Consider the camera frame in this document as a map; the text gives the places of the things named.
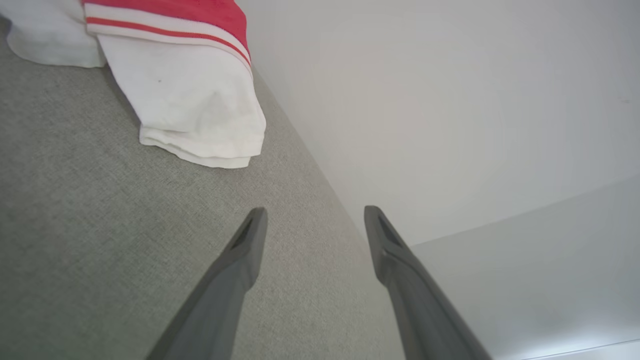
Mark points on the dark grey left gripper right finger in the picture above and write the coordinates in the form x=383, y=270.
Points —
x=420, y=305

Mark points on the red and white basketball jersey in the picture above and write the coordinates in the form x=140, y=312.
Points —
x=190, y=90

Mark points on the grey fabric sofa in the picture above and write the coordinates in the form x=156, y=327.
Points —
x=100, y=225

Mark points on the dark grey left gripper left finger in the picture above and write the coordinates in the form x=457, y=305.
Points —
x=220, y=300

